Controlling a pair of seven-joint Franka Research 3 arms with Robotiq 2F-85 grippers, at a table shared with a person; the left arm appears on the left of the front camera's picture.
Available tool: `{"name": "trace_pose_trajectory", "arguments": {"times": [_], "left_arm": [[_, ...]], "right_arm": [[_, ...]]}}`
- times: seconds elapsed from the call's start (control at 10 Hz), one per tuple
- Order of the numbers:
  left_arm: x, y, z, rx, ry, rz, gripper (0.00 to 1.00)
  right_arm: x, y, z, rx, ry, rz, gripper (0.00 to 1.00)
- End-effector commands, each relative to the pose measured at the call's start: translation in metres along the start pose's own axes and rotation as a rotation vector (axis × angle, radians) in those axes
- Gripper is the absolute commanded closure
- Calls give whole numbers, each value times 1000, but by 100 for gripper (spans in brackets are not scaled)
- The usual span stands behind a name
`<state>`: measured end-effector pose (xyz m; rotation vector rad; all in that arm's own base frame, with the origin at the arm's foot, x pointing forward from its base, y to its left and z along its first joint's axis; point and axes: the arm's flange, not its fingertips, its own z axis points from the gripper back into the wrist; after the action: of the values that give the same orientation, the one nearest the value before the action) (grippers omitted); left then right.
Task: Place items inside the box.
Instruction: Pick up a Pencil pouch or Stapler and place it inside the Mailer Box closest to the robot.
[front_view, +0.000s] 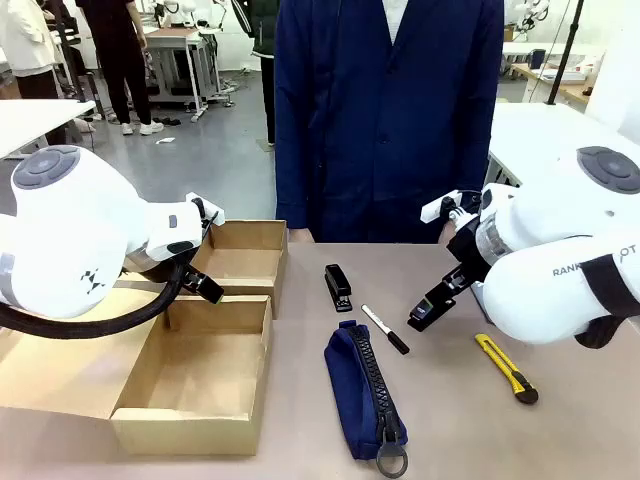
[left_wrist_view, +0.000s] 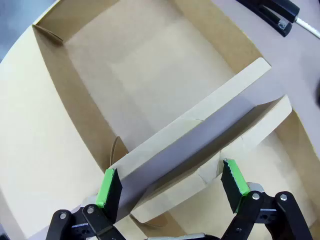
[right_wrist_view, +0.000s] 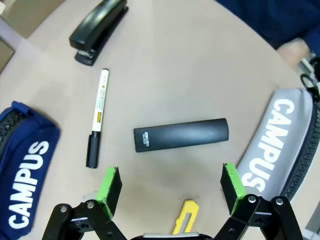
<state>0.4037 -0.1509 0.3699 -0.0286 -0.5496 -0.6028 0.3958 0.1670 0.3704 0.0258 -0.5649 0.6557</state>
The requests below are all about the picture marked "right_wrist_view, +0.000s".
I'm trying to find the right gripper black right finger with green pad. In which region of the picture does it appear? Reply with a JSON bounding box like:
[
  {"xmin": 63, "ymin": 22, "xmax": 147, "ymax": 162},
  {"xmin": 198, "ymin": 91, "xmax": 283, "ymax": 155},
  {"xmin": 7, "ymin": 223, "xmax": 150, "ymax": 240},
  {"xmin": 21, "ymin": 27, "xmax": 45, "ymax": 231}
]
[{"xmin": 212, "ymin": 162, "xmax": 305, "ymax": 240}]

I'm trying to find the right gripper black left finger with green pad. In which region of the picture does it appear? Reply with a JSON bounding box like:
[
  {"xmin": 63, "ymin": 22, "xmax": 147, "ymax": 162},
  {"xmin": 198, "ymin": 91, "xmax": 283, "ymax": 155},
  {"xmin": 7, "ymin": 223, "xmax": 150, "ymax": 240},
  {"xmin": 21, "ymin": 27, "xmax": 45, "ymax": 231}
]
[{"xmin": 42, "ymin": 166, "xmax": 126, "ymax": 240}]

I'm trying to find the yellow utility knife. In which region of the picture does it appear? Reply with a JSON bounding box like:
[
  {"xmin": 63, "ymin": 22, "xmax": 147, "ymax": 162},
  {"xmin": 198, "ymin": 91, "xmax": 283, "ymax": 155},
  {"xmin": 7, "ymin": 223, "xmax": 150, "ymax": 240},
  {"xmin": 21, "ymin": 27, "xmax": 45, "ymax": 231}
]
[{"xmin": 171, "ymin": 199, "xmax": 200, "ymax": 235}]

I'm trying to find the black oblong case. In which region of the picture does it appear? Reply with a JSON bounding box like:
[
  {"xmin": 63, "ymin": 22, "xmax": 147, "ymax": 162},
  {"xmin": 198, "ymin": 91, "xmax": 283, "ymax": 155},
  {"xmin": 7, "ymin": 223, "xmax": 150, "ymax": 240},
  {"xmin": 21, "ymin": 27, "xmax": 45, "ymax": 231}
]
[{"xmin": 133, "ymin": 118, "xmax": 230, "ymax": 153}]

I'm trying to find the white marker black cap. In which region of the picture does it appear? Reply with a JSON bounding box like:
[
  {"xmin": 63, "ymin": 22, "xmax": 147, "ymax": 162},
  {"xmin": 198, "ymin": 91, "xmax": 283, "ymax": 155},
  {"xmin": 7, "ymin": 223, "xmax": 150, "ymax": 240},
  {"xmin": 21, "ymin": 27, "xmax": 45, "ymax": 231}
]
[{"xmin": 85, "ymin": 68, "xmax": 110, "ymax": 169}]

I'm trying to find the black stapler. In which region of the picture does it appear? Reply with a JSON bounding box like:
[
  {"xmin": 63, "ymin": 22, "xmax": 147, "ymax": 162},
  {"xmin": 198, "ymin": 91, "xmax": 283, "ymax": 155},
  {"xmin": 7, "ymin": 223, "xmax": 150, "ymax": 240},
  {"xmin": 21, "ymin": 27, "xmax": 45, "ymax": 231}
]
[{"xmin": 69, "ymin": 0, "xmax": 130, "ymax": 67}]

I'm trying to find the person's left forearm navy sleeve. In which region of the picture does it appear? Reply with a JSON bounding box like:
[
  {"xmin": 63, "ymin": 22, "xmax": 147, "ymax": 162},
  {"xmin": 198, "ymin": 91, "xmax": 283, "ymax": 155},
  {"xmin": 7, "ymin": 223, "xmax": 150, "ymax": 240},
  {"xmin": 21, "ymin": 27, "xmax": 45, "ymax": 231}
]
[{"xmin": 303, "ymin": 31, "xmax": 320, "ymax": 55}]

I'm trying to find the person's left hand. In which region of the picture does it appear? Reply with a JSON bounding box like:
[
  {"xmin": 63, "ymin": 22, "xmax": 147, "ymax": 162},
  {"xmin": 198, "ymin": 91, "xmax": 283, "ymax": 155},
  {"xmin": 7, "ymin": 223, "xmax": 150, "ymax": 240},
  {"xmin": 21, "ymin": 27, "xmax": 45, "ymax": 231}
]
[{"xmin": 276, "ymin": 38, "xmax": 311, "ymax": 66}]

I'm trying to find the navy Campus pencil case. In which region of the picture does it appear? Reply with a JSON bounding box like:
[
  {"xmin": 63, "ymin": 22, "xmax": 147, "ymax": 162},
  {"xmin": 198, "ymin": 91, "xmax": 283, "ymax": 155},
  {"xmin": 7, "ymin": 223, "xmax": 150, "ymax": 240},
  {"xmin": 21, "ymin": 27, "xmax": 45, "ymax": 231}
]
[{"xmin": 0, "ymin": 100, "xmax": 61, "ymax": 236}]

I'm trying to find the person's navy coat torso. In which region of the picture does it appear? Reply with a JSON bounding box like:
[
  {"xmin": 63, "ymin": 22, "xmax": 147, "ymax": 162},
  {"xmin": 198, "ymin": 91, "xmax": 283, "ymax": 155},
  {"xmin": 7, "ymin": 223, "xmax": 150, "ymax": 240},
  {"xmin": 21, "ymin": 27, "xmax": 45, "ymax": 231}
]
[{"xmin": 214, "ymin": 0, "xmax": 320, "ymax": 51}]

